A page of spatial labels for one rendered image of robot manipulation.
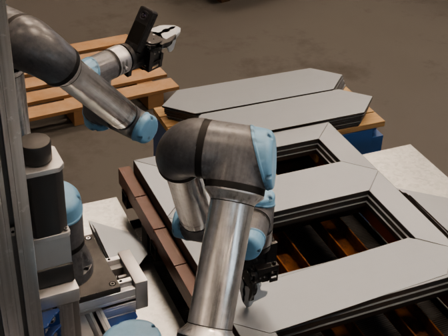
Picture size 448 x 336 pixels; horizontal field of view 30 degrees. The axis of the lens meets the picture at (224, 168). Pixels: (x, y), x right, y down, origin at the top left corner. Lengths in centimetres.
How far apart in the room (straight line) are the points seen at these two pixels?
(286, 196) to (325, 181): 16
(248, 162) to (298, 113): 159
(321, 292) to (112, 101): 80
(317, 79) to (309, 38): 242
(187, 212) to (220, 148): 31
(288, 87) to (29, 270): 192
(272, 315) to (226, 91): 125
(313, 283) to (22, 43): 106
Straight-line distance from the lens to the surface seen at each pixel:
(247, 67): 534
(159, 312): 249
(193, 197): 176
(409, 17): 631
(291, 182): 271
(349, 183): 273
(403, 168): 307
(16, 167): 144
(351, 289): 233
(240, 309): 223
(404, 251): 249
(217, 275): 155
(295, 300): 227
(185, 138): 157
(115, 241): 268
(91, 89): 186
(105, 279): 205
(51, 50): 176
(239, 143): 155
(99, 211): 287
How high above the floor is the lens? 239
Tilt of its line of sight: 33 degrees down
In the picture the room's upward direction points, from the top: 2 degrees clockwise
